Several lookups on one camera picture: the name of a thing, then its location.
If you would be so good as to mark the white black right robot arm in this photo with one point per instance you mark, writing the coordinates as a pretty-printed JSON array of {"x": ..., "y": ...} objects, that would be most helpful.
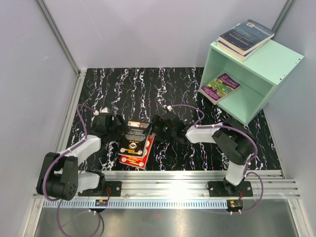
[{"x": 237, "y": 144}]

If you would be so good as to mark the dark blue hardcover book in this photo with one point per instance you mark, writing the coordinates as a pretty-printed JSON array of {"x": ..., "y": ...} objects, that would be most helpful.
[{"x": 246, "y": 36}]

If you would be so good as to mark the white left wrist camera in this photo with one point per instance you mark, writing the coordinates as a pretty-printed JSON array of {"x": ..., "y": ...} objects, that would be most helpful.
[{"x": 103, "y": 110}]

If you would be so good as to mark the blue orange paperback book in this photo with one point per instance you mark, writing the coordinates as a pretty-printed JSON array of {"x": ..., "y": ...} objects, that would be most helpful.
[{"x": 233, "y": 52}]

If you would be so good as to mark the purple Treehouse book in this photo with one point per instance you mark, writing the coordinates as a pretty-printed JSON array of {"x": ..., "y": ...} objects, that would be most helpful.
[{"x": 219, "y": 88}]

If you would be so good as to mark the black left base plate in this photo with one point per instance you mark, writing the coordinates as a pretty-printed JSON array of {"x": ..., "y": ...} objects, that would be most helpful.
[{"x": 113, "y": 188}]

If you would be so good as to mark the aluminium rail frame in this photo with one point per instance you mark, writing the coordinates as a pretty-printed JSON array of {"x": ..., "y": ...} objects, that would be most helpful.
[{"x": 193, "y": 184}]

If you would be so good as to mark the red book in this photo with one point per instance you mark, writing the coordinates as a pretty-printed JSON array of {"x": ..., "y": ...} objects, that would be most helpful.
[{"x": 138, "y": 161}]

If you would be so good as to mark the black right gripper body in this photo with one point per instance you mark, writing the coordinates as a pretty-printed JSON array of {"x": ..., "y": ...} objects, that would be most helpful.
[{"x": 163, "y": 133}]

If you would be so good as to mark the black paperback book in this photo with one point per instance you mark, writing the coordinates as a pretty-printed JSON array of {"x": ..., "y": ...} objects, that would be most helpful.
[{"x": 136, "y": 133}]

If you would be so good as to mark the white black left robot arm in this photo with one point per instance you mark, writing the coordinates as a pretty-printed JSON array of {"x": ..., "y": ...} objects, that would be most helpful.
[{"x": 59, "y": 177}]

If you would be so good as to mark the slotted cable duct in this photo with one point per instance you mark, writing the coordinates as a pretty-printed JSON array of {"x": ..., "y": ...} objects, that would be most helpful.
[{"x": 145, "y": 204}]

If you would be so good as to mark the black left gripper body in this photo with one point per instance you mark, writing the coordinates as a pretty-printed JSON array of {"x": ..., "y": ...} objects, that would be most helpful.
[{"x": 114, "y": 131}]

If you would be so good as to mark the mint green open cabinet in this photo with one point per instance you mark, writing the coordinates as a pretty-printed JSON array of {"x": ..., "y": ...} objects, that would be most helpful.
[{"x": 259, "y": 76}]

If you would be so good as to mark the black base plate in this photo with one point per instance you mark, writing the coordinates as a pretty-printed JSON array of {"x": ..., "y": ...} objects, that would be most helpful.
[
  {"x": 226, "y": 189},
  {"x": 113, "y": 188}
]

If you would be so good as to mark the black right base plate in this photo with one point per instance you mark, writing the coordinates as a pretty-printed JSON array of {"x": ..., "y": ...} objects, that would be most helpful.
[{"x": 226, "y": 189}]

